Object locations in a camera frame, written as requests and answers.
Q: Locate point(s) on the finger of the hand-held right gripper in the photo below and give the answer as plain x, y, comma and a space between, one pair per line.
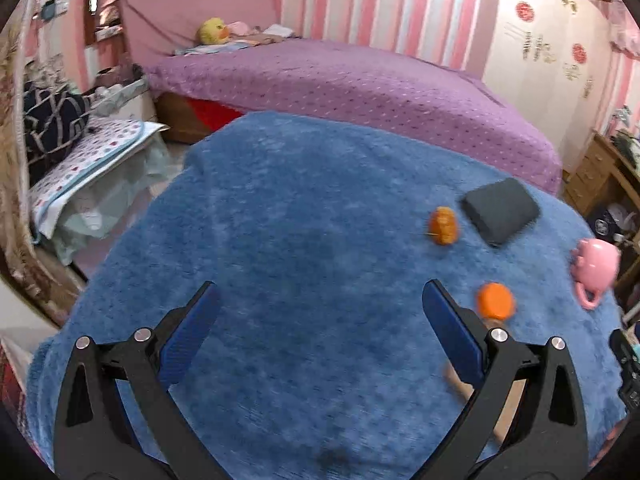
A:
631, 380

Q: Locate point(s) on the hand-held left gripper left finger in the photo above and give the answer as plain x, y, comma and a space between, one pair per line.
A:
187, 340

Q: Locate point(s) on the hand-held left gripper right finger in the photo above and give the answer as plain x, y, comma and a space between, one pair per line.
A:
455, 340

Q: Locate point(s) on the orange peel piece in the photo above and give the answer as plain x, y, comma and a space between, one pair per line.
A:
495, 300

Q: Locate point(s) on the orange fried snack toy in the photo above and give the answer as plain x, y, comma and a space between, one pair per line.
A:
442, 225

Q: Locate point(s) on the pink steel-lined mug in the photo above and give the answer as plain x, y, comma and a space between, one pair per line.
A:
597, 265

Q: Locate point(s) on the black foam block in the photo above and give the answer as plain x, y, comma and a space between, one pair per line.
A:
500, 210

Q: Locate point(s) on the blue fleece blanket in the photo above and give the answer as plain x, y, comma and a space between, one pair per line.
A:
300, 235

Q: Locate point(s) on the pale green sheet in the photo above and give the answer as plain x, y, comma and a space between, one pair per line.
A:
100, 210

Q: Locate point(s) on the black shopping bag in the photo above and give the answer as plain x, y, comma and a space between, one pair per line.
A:
602, 225

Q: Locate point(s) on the polka dot cloth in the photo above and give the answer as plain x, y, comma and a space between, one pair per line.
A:
100, 145

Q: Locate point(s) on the wooden desk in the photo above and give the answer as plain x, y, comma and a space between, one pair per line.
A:
587, 170

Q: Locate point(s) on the brown floral cloth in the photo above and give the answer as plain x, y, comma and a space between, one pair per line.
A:
12, 185

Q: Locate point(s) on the dark green bag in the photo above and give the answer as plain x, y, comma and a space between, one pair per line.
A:
627, 145

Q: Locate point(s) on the cluttered white nightstand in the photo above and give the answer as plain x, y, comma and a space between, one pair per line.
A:
135, 110

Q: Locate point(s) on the black and white patterned bag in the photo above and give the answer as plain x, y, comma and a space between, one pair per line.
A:
50, 120

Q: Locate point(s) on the white wardrobe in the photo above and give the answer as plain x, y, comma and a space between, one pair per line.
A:
525, 90

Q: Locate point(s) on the desk lamp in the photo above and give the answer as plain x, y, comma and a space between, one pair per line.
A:
622, 115

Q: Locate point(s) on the purple dotted bed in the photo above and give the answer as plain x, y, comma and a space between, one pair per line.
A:
350, 90

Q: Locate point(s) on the light blue cloth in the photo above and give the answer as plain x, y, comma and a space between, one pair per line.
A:
210, 49

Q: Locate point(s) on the yellow duck plush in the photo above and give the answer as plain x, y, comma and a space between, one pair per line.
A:
212, 30

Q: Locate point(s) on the red round paper decal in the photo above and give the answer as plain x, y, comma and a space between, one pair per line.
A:
578, 52
523, 10

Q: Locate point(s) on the beige cloth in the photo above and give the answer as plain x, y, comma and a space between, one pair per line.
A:
272, 35

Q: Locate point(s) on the pink cloth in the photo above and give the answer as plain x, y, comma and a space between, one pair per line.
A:
239, 26

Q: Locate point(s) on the pink bed headboard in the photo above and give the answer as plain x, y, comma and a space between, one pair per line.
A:
160, 20

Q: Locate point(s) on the pink valance curtain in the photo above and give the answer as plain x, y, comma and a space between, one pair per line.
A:
627, 35

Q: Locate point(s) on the blue wall socket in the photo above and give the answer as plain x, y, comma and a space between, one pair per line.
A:
50, 8

